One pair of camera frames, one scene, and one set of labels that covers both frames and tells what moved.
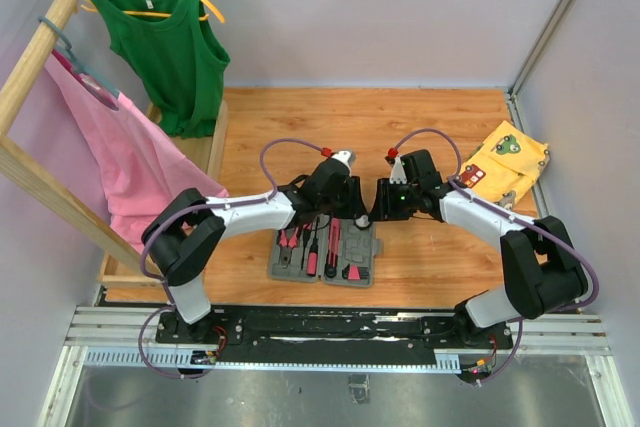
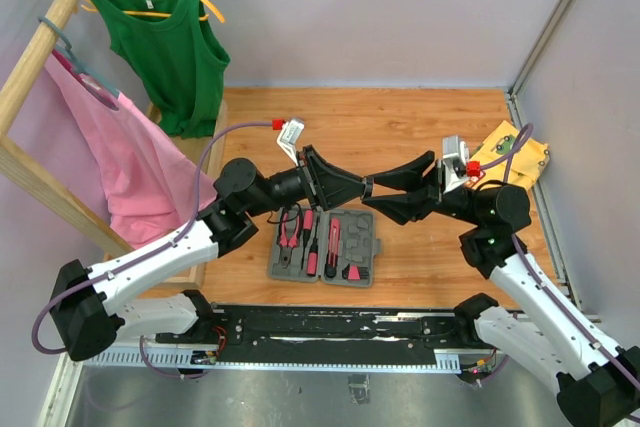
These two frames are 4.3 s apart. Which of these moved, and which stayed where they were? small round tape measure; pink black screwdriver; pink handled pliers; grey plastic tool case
Moved: small round tape measure
Stayed: pink black screwdriver; pink handled pliers; grey plastic tool case
